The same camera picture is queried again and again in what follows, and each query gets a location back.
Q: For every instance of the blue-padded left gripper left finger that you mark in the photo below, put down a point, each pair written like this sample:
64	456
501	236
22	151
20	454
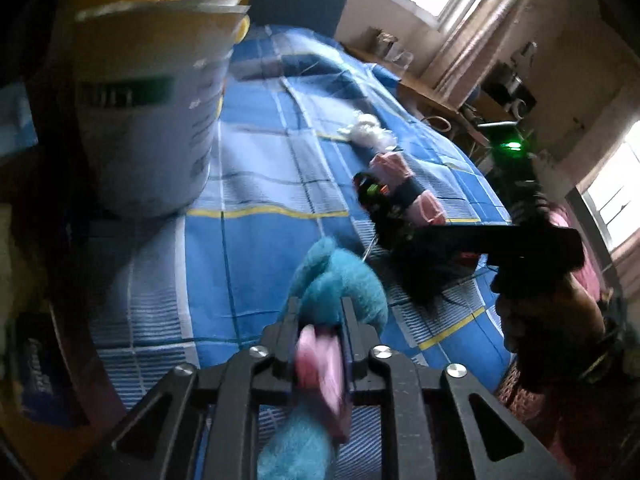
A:
200	423

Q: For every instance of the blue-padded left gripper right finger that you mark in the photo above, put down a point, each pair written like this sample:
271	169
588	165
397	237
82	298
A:
437	424

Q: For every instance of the blue plush doll pink skirt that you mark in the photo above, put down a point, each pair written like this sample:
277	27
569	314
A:
304	447

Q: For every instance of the black toy with orange dots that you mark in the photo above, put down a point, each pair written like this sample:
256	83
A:
372	194

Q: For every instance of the white fluffy pompom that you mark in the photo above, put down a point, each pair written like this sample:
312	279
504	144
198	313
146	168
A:
366	131

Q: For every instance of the wooden desk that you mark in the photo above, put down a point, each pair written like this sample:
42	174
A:
416	97

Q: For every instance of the pinkish window curtain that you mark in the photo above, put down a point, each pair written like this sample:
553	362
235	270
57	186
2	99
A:
471	49

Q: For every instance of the blue plaid bed sheet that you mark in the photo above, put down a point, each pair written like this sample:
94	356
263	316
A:
199	287

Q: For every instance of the white protein powder tub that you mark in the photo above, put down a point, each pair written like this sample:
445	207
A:
149	79

